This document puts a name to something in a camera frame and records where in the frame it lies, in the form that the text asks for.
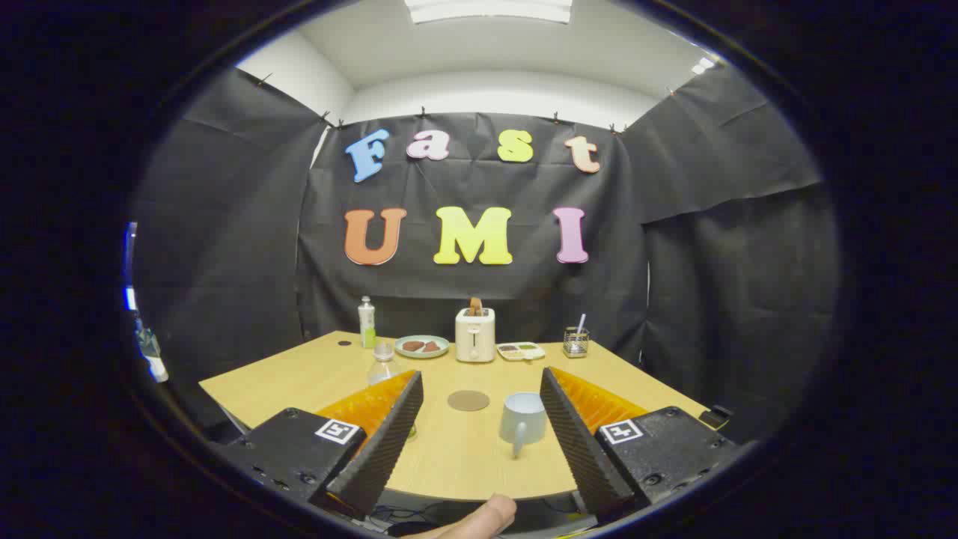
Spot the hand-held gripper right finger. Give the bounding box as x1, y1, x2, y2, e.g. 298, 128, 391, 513
540, 367, 742, 517

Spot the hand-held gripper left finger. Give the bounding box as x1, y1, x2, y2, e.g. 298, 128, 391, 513
225, 369, 424, 519

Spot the light blue cup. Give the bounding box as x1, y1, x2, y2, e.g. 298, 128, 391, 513
499, 392, 549, 459

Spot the clear juice bottle green label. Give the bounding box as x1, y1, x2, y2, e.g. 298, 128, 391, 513
367, 341, 418, 441

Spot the wooden table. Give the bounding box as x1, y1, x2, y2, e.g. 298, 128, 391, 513
198, 330, 710, 502

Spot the pale green plate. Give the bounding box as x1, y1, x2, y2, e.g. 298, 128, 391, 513
394, 335, 451, 359

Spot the cream toaster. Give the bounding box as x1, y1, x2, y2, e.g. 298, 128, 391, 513
455, 307, 496, 364

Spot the white and blue object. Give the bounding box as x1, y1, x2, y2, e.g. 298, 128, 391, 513
135, 318, 169, 384

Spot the ceiling light panel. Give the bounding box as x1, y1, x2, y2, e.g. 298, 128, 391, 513
404, 0, 573, 25

